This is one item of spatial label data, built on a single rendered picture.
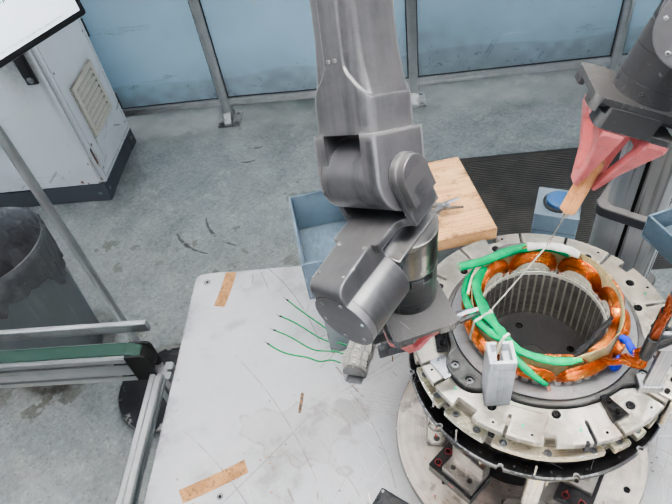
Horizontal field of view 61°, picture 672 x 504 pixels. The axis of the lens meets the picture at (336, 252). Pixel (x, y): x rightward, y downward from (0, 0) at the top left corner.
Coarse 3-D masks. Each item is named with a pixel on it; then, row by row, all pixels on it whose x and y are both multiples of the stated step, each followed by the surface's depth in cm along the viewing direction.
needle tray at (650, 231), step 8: (648, 216) 86; (656, 216) 87; (664, 216) 87; (648, 224) 87; (656, 224) 85; (664, 224) 89; (648, 232) 88; (656, 232) 86; (664, 232) 84; (648, 240) 88; (656, 240) 86; (664, 240) 85; (656, 248) 87; (664, 248) 85; (664, 256) 86
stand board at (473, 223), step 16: (448, 160) 101; (448, 176) 98; (464, 176) 98; (448, 192) 95; (464, 192) 95; (464, 208) 92; (480, 208) 92; (448, 224) 90; (464, 224) 90; (480, 224) 90; (448, 240) 89; (464, 240) 89; (480, 240) 90
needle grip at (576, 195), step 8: (600, 168) 53; (592, 176) 54; (584, 184) 55; (592, 184) 55; (568, 192) 56; (576, 192) 55; (584, 192) 55; (568, 200) 56; (576, 200) 56; (560, 208) 57; (568, 208) 56; (576, 208) 56
